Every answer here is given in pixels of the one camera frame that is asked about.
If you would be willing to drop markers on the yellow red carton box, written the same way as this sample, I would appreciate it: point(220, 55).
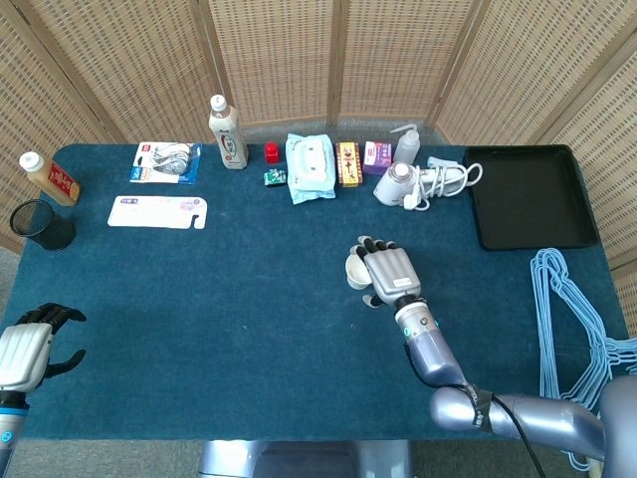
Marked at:
point(348, 164)

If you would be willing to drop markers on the white hair dryer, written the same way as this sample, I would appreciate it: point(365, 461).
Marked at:
point(393, 186)

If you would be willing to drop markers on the brown bottle red label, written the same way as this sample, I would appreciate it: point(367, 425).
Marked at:
point(55, 179)

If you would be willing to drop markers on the woven bamboo folding screen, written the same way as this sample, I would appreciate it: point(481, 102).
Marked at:
point(274, 50)

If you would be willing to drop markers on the small green packet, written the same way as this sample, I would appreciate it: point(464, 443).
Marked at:
point(274, 177)

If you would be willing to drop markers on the blue-grey robot torso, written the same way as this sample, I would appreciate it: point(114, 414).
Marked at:
point(298, 460)

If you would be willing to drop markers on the red small cube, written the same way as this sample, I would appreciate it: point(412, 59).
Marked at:
point(272, 154)

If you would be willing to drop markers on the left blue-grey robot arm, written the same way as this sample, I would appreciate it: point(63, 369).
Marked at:
point(7, 423)

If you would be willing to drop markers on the clear squeeze wash bottle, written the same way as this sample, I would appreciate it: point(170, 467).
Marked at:
point(408, 147)

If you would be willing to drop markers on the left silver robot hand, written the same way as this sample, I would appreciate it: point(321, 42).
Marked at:
point(20, 353)

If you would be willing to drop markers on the milk tea bottle white cap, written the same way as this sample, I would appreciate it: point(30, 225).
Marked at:
point(229, 144)

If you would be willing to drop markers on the tape rolls blister pack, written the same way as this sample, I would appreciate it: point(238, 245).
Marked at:
point(166, 162)

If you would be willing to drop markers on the dark blue carpeted table top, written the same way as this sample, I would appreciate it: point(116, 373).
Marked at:
point(249, 299)

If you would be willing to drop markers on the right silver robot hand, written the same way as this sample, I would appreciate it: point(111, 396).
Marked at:
point(393, 274)

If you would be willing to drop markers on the purple white carton box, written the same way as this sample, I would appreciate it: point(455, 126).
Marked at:
point(376, 158)

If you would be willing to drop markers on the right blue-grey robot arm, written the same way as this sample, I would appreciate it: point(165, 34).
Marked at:
point(433, 353)

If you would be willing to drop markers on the white paper cup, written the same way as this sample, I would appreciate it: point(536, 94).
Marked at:
point(356, 274)

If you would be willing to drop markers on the black mesh pen cup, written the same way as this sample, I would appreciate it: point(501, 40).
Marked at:
point(50, 231)

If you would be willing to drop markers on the light blue wet wipes pack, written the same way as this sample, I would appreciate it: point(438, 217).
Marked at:
point(311, 169)

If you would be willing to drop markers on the white flat card package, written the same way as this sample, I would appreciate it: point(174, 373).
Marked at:
point(149, 211)

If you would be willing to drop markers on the black plastic tray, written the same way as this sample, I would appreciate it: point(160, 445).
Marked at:
point(532, 199)

